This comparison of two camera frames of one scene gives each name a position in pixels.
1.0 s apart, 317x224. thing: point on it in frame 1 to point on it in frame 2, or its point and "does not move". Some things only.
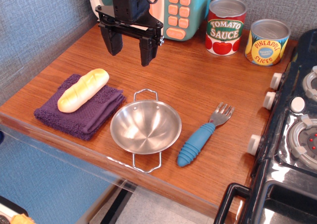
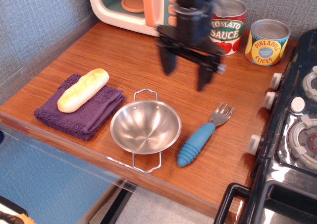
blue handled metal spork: [195, 144] does not move
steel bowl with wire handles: [145, 127] does not move
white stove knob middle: [269, 100] does not move
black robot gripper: [130, 13] to [191, 38]
